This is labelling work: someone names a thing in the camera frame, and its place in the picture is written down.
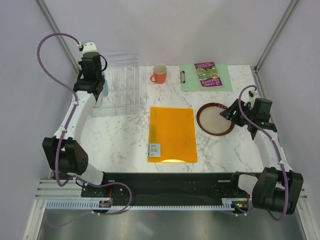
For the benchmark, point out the orange plastic folder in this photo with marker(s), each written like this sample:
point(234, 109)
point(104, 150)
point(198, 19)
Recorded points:
point(172, 136)

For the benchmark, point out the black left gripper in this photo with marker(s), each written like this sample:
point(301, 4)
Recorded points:
point(81, 64)

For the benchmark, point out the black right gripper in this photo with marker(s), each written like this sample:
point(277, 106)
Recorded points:
point(228, 112)

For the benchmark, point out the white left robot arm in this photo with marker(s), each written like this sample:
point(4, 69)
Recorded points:
point(63, 151)

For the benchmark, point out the green clipboard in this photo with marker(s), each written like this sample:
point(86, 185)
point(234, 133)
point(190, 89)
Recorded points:
point(189, 81)

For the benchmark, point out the white wire dish rack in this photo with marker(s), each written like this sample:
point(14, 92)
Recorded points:
point(123, 76)

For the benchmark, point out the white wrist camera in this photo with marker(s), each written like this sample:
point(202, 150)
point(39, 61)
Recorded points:
point(87, 47)
point(253, 94)

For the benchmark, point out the cream leaf pattern plate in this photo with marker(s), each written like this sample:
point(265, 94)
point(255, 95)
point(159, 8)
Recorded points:
point(103, 93)

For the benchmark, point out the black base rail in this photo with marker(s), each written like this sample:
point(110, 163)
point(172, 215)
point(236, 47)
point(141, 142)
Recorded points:
point(167, 189)

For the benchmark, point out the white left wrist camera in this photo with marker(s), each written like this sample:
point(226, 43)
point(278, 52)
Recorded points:
point(87, 47)

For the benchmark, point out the white slotted cable duct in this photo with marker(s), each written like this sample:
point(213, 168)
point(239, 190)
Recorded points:
point(99, 205)

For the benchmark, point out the right aluminium frame post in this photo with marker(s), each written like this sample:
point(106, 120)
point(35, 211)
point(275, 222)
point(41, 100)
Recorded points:
point(275, 35)

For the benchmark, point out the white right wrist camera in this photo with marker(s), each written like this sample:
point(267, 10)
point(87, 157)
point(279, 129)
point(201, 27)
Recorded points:
point(253, 94)

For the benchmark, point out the purple book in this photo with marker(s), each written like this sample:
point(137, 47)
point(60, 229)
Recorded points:
point(208, 75)

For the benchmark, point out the brown rimmed plate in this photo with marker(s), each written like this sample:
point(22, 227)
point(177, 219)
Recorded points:
point(211, 122)

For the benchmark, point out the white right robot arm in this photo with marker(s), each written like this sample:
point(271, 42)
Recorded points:
point(278, 187)

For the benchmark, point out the orange mug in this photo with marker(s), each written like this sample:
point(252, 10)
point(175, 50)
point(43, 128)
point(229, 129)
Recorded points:
point(159, 75)

